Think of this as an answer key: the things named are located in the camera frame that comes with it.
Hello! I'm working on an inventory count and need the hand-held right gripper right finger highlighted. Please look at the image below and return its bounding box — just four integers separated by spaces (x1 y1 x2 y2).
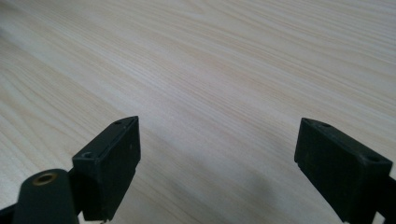
293 117 394 224

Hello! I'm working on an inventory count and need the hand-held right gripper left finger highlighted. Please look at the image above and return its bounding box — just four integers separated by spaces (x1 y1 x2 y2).
71 115 142 222

